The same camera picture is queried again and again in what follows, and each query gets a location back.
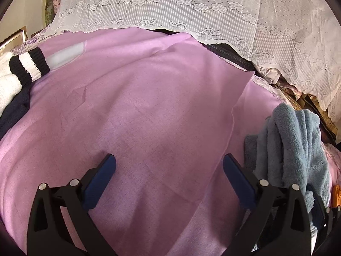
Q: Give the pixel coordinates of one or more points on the blue-grey fuzzy garment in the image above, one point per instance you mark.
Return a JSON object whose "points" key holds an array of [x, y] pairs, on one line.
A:
{"points": [[290, 144]]}

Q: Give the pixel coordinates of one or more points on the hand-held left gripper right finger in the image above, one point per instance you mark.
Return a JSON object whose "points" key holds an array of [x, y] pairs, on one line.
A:
{"points": [[237, 176]]}

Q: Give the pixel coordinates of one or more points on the gold picture frame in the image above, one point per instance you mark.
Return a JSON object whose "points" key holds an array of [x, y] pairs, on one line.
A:
{"points": [[13, 38]]}

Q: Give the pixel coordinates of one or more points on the white lace cloth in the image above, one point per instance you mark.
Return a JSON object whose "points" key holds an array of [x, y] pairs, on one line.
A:
{"points": [[213, 5]]}

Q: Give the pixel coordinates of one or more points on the pink cloth sheet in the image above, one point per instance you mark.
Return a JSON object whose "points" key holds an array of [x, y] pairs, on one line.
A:
{"points": [[149, 117]]}

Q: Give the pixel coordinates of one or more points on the brown patterned cloth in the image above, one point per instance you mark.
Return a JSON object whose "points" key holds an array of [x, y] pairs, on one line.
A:
{"points": [[306, 98]]}

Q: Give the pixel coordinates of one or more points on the white sock with black stripes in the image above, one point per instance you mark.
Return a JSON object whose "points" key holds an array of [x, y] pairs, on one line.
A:
{"points": [[18, 69]]}

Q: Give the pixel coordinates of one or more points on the purple floral bedsheet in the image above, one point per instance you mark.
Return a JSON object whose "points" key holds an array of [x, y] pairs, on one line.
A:
{"points": [[37, 40]]}

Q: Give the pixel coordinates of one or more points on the black cloth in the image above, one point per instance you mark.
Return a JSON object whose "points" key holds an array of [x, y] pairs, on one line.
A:
{"points": [[229, 54]]}

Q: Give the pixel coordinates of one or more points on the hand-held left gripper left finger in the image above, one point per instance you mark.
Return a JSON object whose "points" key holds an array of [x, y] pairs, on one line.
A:
{"points": [[102, 176]]}

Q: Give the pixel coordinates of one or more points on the orange thing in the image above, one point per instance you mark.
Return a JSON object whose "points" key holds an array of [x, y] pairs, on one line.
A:
{"points": [[337, 196]]}

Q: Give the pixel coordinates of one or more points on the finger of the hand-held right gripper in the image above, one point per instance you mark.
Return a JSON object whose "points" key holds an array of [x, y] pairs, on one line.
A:
{"points": [[319, 208]]}

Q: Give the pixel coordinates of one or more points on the dark navy garment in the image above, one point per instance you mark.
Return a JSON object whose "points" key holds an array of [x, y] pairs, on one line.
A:
{"points": [[14, 106]]}

